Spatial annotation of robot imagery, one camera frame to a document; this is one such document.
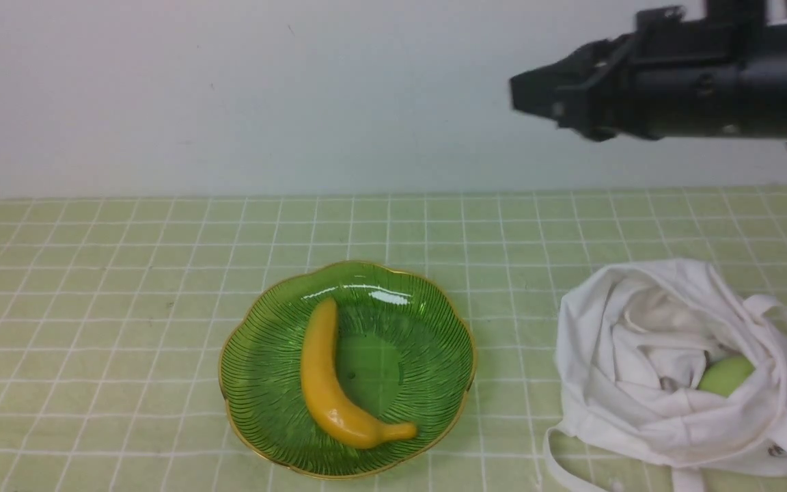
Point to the green glass plate gold rim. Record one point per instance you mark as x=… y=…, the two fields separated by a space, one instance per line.
x=403 y=355

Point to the green toy apple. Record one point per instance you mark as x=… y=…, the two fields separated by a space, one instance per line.
x=725 y=376

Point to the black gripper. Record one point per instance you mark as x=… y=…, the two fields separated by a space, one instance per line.
x=724 y=75

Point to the white cloth bag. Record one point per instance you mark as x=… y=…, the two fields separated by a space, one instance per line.
x=634 y=340

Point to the yellow toy banana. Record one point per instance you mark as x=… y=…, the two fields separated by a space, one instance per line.
x=324 y=397

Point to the green checkered tablecloth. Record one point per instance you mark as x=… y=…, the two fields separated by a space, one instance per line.
x=113 y=313

